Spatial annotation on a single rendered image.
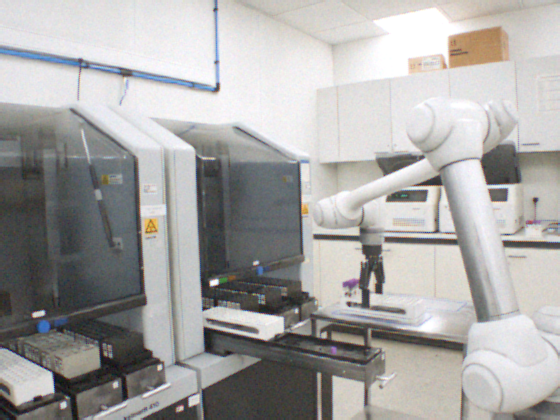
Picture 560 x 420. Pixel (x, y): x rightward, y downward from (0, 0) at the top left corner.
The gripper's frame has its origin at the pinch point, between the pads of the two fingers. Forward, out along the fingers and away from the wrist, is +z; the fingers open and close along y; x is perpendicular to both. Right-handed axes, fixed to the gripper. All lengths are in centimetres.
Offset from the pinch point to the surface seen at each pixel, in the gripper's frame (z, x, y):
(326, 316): 5.9, 13.3, -10.9
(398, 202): -27, 72, 190
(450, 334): 5.7, -32.6, -10.3
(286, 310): 6.8, 33.1, -9.0
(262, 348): 8.5, 15.8, -44.3
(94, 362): 4, 37, -90
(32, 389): 4, 32, -110
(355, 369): 8.7, -16.5, -43.1
